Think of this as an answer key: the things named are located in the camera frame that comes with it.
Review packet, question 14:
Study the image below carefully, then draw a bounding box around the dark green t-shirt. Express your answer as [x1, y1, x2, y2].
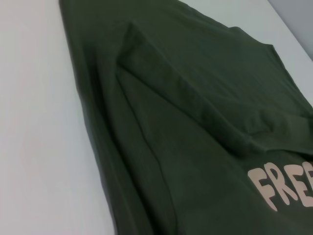
[58, 0, 313, 235]

